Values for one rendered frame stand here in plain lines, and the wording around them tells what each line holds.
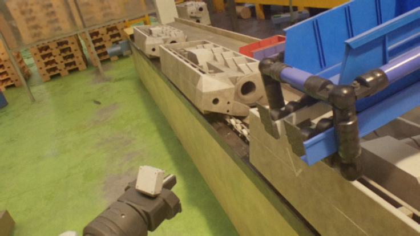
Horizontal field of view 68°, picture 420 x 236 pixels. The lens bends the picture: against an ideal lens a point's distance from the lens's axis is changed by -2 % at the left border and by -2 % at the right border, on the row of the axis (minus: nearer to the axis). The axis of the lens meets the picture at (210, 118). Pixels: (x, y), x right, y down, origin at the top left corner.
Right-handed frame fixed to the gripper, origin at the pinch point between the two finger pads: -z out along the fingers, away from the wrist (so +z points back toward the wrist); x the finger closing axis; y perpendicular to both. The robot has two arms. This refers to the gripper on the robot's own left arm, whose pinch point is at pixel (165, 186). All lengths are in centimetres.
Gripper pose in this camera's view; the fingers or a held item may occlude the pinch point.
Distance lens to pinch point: 67.0
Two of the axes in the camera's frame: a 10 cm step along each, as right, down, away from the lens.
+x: 8.7, 1.7, -4.6
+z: -4.9, 4.2, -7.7
